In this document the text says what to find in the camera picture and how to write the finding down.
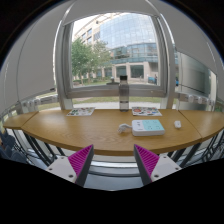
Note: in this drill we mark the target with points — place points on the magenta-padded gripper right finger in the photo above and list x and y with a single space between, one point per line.
165 166

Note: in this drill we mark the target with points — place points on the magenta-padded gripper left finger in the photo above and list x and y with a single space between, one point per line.
63 168

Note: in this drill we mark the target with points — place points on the small white charger block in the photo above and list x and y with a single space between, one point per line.
177 124

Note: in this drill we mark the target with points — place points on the white and teal power strip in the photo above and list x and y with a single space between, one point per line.
148 127

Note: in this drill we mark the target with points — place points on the large colourful sticker sheet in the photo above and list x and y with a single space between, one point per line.
146 111

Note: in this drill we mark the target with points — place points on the small colourful sticker sheet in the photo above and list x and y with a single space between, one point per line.
80 111

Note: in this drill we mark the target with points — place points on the clear grey water bottle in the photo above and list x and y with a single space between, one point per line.
123 96

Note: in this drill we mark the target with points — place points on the white wall socket rail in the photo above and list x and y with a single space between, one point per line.
40 101
196 99

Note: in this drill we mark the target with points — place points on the white window frame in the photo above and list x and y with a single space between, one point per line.
100 91

